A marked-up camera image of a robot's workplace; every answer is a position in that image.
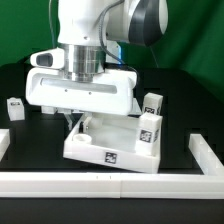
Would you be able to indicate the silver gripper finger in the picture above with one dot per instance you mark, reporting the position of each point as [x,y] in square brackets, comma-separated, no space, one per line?
[86,120]
[72,117]

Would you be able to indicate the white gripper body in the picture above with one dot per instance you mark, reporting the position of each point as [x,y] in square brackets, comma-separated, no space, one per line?
[110,92]

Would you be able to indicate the white square table top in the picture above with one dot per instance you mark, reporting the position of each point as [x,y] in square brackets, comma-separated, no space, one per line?
[110,141]

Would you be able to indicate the white front fence bar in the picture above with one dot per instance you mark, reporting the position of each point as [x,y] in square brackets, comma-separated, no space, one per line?
[110,185]

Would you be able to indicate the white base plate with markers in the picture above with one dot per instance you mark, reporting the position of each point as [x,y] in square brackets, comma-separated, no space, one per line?
[135,108]

